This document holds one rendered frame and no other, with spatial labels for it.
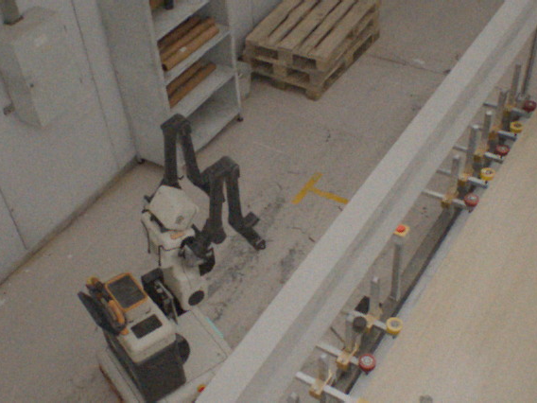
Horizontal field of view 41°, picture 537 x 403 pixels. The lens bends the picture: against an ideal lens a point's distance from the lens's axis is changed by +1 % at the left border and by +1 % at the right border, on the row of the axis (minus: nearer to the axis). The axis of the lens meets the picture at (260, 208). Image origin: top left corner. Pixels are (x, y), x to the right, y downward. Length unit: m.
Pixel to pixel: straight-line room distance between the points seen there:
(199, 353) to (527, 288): 1.83
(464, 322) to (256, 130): 3.11
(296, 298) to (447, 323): 2.02
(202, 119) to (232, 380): 4.73
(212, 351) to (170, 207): 1.09
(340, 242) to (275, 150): 4.21
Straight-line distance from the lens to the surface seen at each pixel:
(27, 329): 5.02
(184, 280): 3.78
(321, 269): 1.66
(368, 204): 1.82
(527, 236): 4.04
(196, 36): 5.63
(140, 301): 3.70
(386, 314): 3.82
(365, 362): 3.39
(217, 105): 6.24
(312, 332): 1.67
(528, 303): 3.73
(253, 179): 5.65
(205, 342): 4.28
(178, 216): 3.47
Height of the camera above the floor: 3.71
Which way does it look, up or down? 43 degrees down
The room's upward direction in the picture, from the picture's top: 6 degrees counter-clockwise
